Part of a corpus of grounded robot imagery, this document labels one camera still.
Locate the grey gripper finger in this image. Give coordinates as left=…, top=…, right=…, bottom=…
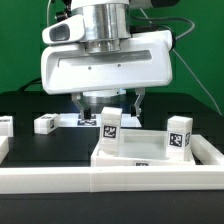
left=131, top=88, right=145, bottom=117
left=71, top=93, right=91, bottom=120

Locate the grey thin cable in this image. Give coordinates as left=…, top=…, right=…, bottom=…
left=139, top=8, right=224, bottom=118

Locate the white marker sheet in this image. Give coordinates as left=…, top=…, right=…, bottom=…
left=59, top=113, right=141, bottom=128

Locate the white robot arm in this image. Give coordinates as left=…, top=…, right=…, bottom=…
left=41, top=0, right=180, bottom=119

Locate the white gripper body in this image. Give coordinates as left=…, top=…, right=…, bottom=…
left=41, top=15, right=173, bottom=94

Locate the white square tabletop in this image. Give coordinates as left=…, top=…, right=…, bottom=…
left=91, top=129, right=195, bottom=167

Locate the black cable bundle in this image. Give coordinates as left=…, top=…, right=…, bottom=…
left=18, top=77, right=43, bottom=93

